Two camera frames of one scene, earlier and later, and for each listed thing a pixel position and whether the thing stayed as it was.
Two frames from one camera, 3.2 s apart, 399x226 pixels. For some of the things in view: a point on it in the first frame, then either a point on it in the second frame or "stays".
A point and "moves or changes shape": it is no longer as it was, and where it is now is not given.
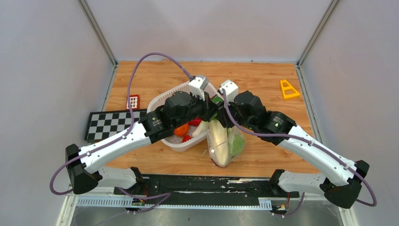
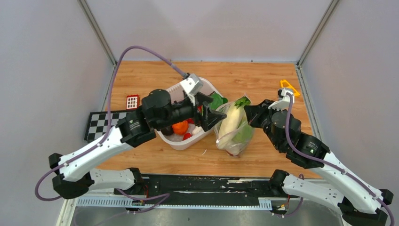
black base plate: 212,190 stays
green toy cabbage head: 235,143 -> 244,133
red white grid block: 134,101 stays
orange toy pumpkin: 181,131 stays
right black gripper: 221,116 -> 254,112
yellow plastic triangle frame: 289,87 stays
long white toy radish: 219,142 moves or changes shape
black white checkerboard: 102,124 stays
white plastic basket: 198,131 stays
